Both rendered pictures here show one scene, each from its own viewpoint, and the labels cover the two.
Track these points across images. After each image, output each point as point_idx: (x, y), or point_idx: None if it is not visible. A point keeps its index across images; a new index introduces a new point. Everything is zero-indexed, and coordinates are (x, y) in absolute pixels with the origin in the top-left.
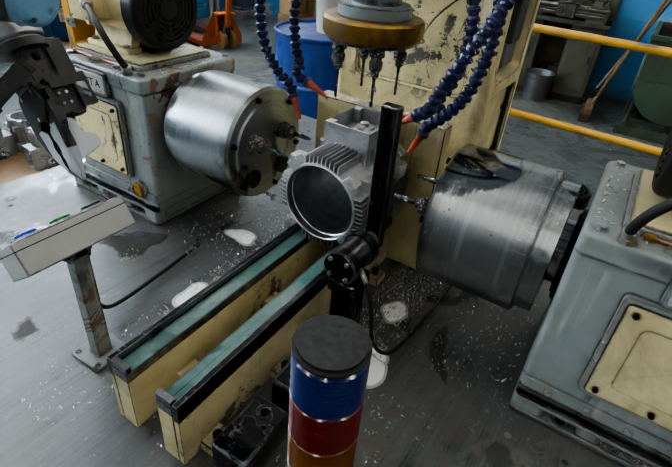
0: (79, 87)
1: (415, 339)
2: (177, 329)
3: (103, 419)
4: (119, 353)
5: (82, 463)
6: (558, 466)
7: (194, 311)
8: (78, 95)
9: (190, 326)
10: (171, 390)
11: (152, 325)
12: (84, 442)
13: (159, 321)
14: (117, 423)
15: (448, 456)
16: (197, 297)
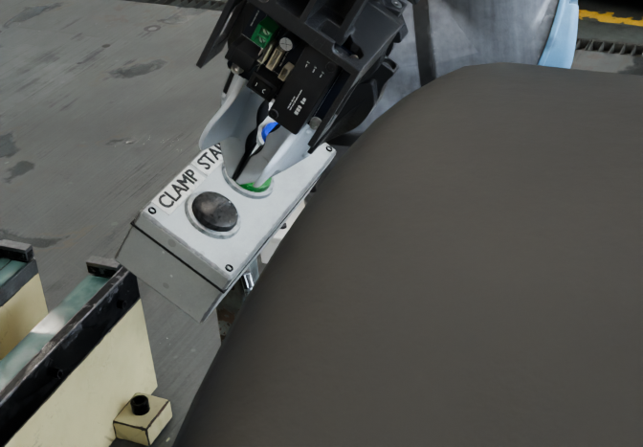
0: (255, 29)
1: None
2: (33, 342)
3: (182, 374)
4: (115, 274)
5: (178, 327)
6: None
7: (8, 379)
8: (248, 35)
9: (9, 352)
10: (12, 267)
11: (78, 320)
12: (192, 346)
13: (67, 328)
14: (155, 374)
15: None
16: (2, 389)
